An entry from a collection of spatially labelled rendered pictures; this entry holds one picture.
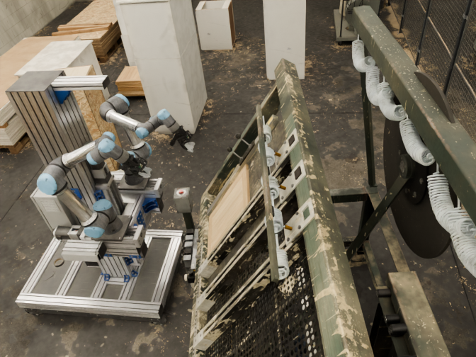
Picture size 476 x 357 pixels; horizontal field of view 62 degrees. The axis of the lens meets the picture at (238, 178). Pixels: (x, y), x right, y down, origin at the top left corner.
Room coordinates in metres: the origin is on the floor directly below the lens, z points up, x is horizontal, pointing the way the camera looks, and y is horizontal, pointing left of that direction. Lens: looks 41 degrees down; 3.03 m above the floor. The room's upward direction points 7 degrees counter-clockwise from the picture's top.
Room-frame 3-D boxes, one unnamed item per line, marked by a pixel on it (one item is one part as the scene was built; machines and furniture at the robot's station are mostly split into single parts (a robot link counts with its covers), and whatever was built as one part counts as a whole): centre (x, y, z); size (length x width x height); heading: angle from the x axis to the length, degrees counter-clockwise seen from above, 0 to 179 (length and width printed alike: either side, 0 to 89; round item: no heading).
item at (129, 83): (5.82, 1.38, 0.15); 0.61 x 0.52 x 0.31; 168
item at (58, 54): (5.29, 2.21, 0.48); 1.00 x 0.64 x 0.95; 168
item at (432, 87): (1.28, -0.75, 1.85); 0.80 x 0.06 x 0.80; 176
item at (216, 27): (7.26, 0.04, 0.36); 0.58 x 0.45 x 0.72; 78
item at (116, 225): (1.93, 0.91, 1.09); 0.15 x 0.15 x 0.10
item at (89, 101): (3.92, 1.61, 0.63); 0.50 x 0.42 x 1.25; 179
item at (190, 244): (1.86, 0.42, 0.69); 0.50 x 0.14 x 0.24; 176
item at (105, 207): (1.92, 0.91, 1.20); 0.13 x 0.12 x 0.14; 168
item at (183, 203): (2.31, 0.45, 0.84); 0.12 x 0.12 x 0.18; 86
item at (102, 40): (8.39, 2.35, 0.23); 2.45 x 1.03 x 0.45; 168
